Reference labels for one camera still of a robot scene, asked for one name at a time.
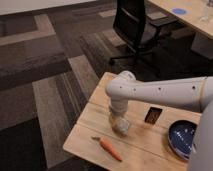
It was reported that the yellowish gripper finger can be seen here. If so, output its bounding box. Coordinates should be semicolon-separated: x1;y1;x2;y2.
109;114;116;130
124;118;131;133

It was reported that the white sponge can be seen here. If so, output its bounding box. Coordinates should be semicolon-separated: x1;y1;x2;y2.
115;117;127;135

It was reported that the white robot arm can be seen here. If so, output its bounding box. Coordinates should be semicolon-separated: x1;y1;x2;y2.
105;71;213;171

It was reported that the blue ceramic bowl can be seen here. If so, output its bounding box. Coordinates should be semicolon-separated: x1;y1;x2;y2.
168;120;197;161

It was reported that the orange carrot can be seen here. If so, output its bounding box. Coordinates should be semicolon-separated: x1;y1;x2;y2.
93;137;122;162

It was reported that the brown rectangular box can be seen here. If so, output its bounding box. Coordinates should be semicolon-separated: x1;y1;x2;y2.
145;107;162;124

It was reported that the black office chair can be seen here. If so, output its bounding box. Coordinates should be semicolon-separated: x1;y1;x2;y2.
109;0;176;65

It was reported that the blue round disc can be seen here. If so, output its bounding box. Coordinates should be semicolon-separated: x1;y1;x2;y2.
172;8;187;15

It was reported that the clear glass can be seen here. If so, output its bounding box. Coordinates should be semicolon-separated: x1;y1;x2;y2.
200;0;213;22

